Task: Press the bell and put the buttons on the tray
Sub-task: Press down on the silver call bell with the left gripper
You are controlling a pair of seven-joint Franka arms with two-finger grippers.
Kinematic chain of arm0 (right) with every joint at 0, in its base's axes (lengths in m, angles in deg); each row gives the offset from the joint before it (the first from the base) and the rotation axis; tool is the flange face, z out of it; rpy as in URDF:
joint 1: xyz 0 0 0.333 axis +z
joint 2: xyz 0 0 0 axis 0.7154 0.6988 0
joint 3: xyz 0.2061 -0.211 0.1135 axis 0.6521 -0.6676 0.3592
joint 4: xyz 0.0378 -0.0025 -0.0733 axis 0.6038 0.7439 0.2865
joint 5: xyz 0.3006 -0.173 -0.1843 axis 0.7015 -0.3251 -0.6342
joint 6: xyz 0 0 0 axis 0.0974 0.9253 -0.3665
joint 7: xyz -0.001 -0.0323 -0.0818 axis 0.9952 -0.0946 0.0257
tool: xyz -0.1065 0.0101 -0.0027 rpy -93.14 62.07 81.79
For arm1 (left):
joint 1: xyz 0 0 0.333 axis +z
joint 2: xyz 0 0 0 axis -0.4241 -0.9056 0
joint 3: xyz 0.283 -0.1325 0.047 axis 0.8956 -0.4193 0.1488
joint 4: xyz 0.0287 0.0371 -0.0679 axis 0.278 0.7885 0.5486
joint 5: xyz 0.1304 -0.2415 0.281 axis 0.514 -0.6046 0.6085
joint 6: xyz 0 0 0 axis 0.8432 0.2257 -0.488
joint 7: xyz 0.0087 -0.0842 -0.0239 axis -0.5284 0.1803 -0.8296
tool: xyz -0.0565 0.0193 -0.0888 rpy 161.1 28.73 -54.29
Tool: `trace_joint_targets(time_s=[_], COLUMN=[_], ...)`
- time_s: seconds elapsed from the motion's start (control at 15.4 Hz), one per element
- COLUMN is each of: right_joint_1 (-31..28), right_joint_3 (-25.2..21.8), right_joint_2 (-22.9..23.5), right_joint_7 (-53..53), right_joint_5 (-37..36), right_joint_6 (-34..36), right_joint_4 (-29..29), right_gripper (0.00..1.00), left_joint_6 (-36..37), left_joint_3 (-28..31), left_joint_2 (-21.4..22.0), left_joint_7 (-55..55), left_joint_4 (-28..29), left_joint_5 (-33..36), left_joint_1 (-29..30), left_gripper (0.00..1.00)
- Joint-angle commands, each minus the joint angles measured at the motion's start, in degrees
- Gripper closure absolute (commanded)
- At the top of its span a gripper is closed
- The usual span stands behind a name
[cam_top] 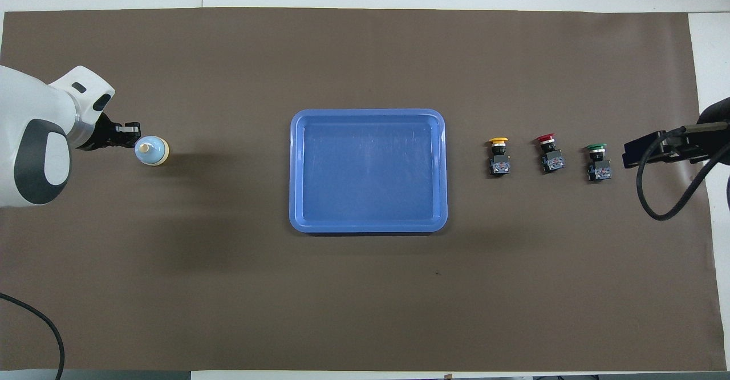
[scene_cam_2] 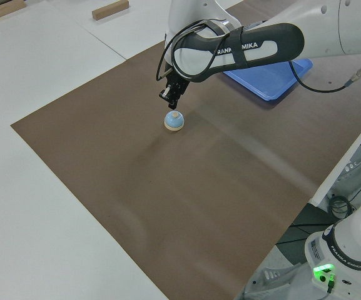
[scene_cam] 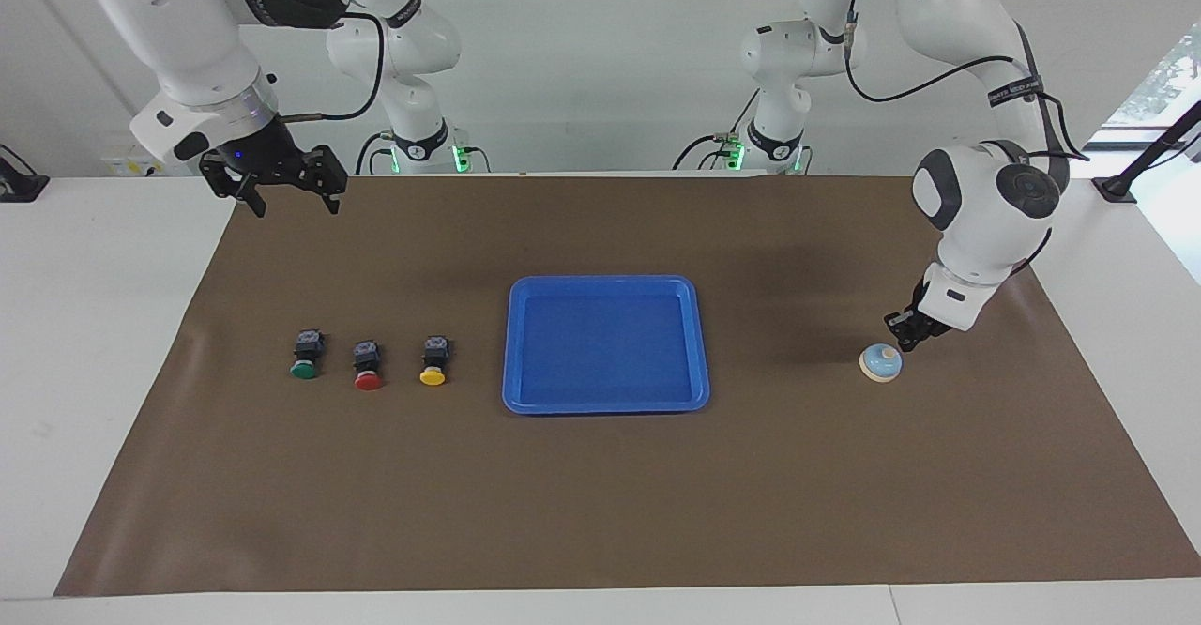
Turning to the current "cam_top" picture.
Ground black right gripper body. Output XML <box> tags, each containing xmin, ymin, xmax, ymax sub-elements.
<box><xmin>640</xmin><ymin>98</ymin><xmax>730</xmax><ymax>165</ymax></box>

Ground green push button switch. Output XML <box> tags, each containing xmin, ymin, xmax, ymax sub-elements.
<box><xmin>586</xmin><ymin>143</ymin><xmax>613</xmax><ymax>183</ymax></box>

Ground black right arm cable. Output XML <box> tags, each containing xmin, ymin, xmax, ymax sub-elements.
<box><xmin>636</xmin><ymin>123</ymin><xmax>730</xmax><ymax>221</ymax></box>

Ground yellow push button switch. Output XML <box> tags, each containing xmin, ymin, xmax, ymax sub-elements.
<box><xmin>488</xmin><ymin>136</ymin><xmax>512</xmax><ymax>177</ymax></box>

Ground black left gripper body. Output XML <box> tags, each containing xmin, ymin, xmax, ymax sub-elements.
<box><xmin>74</xmin><ymin>113</ymin><xmax>124</xmax><ymax>151</ymax></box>

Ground brown table mat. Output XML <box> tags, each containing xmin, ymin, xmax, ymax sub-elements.
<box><xmin>0</xmin><ymin>7</ymin><xmax>722</xmax><ymax>372</ymax></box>

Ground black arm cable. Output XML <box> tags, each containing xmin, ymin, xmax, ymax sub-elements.
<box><xmin>0</xmin><ymin>293</ymin><xmax>65</xmax><ymax>380</ymax></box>
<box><xmin>636</xmin><ymin>123</ymin><xmax>730</xmax><ymax>221</ymax></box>

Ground red push button switch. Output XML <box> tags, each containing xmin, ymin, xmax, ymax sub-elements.
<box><xmin>535</xmin><ymin>134</ymin><xmax>565</xmax><ymax>173</ymax></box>

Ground light blue call bell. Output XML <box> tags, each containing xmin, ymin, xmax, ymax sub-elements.
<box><xmin>135</xmin><ymin>135</ymin><xmax>170</xmax><ymax>167</ymax></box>

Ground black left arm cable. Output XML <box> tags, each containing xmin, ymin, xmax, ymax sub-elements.
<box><xmin>0</xmin><ymin>293</ymin><xmax>65</xmax><ymax>380</ymax></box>

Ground blue plastic tray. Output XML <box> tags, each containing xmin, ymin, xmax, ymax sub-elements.
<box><xmin>289</xmin><ymin>108</ymin><xmax>448</xmax><ymax>234</ymax></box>

